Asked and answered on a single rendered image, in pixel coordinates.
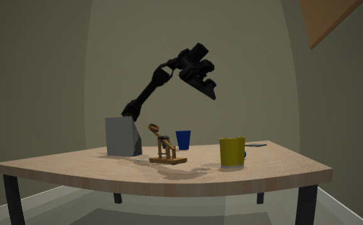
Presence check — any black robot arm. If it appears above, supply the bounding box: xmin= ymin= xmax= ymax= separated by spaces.
xmin=121 ymin=43 xmax=215 ymax=122

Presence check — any yellow mug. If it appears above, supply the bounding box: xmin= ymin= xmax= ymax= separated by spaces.
xmin=219 ymin=137 xmax=245 ymax=169

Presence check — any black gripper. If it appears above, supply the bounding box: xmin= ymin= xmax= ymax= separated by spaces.
xmin=179 ymin=63 xmax=217 ymax=100

